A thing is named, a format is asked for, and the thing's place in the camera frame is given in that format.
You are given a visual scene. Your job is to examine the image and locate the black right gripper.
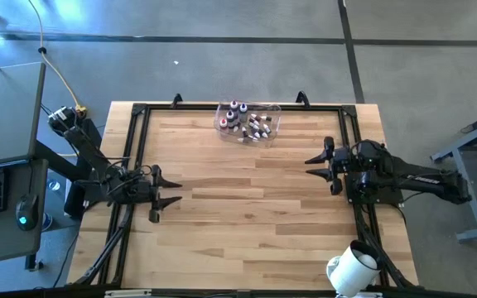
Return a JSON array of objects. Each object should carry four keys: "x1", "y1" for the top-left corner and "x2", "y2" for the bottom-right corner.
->
[{"x1": 304, "y1": 136, "x2": 350, "y2": 197}]

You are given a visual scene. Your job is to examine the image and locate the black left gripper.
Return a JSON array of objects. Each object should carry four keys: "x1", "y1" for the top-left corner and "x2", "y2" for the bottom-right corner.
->
[{"x1": 147, "y1": 164, "x2": 184, "y2": 225}]

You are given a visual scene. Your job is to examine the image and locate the clear plastic bin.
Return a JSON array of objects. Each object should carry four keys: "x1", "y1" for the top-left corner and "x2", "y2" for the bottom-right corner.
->
[{"x1": 214, "y1": 99, "x2": 283, "y2": 149}]

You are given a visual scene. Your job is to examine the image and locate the black cylindrical container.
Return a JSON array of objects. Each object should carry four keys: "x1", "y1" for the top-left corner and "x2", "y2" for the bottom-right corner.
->
[{"x1": 63, "y1": 181, "x2": 88, "y2": 219}]

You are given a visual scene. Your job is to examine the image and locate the white cylindrical lamp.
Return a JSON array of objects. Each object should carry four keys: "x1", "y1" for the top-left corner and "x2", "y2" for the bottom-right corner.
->
[{"x1": 325, "y1": 239, "x2": 384, "y2": 298}]

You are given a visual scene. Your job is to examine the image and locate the black computer mouse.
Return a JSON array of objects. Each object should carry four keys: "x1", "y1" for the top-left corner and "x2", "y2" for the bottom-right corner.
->
[{"x1": 15, "y1": 192, "x2": 40, "y2": 232}]

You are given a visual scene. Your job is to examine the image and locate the grey metal cart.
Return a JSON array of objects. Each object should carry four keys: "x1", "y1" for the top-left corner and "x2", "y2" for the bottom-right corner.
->
[{"x1": 430, "y1": 103, "x2": 477, "y2": 243}]

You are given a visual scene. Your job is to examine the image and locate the grey desk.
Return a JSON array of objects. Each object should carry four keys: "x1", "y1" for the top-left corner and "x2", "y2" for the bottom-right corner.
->
[{"x1": 0, "y1": 61, "x2": 49, "y2": 268}]

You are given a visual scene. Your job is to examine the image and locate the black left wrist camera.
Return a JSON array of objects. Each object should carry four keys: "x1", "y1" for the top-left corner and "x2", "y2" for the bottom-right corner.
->
[{"x1": 127, "y1": 176, "x2": 153, "y2": 204}]

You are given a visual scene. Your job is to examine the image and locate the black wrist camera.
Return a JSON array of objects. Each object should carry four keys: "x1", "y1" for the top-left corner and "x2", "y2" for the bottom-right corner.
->
[
  {"x1": 127, "y1": 176, "x2": 153, "y2": 204},
  {"x1": 354, "y1": 139, "x2": 383, "y2": 166}
]

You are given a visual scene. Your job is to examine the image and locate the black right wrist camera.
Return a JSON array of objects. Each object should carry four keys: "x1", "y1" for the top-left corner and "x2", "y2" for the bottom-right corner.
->
[{"x1": 354, "y1": 139, "x2": 383, "y2": 166}]

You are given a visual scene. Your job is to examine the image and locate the black aluminium table frame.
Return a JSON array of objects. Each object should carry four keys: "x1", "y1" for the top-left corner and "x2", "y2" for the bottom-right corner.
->
[{"x1": 67, "y1": 89, "x2": 420, "y2": 291}]

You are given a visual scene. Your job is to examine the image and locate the yellow extension cable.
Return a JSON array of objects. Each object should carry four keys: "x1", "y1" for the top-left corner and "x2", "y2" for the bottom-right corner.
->
[{"x1": 26, "y1": 0, "x2": 89, "y2": 118}]

